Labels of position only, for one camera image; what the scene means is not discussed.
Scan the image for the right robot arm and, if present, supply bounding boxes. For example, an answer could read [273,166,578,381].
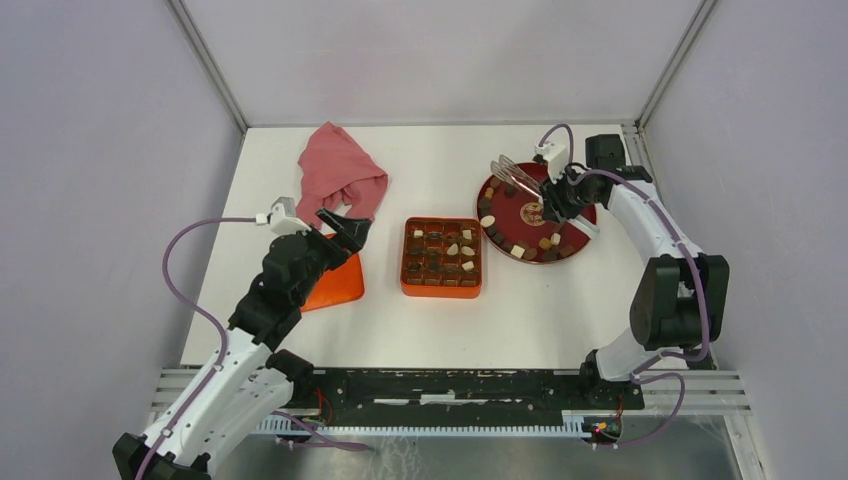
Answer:
[534,134,730,408]

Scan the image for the orange box lid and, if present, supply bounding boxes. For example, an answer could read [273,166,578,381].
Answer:
[301,254,365,312]

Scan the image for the orange chocolate box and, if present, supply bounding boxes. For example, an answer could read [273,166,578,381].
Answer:
[399,217,484,299]

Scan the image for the white round chocolate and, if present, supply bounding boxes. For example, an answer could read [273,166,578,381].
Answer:
[480,215,496,228]

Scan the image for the red round plate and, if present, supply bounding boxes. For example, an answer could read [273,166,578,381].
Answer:
[475,175,591,264]

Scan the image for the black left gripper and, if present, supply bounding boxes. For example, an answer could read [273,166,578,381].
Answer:
[292,206,370,305]

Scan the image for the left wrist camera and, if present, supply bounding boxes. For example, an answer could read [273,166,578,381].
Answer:
[254,196,310,236]

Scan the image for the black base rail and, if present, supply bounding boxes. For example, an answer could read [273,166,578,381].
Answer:
[283,368,645,427]

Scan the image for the silver white-handled tongs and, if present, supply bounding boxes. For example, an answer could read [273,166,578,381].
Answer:
[489,154,546,227]

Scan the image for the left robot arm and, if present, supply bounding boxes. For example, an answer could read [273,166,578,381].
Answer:
[112,203,372,479]

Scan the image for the pink cloth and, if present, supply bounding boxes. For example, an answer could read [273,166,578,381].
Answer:
[296,122,389,228]

